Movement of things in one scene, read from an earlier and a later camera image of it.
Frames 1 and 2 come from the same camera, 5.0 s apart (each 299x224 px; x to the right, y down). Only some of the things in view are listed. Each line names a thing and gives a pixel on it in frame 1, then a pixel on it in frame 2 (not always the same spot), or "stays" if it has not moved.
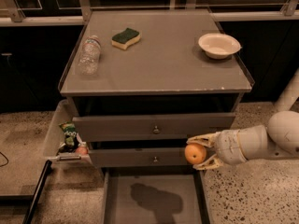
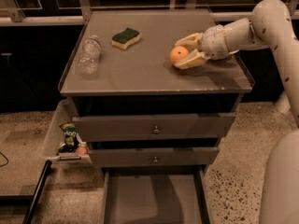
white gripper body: [228, 147] → [213, 41]
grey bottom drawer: [153, 195] stays
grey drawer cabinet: [145, 84] stays
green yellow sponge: [122, 39] stays
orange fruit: [194, 153] → [177, 53]
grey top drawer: [149, 127] stays
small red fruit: [82, 150] stays
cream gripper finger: [212, 162] → [194, 59]
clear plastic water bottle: [90, 56] stays
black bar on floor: [33, 206] stays
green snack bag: [70, 135] stays
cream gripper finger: [206, 139] → [191, 40]
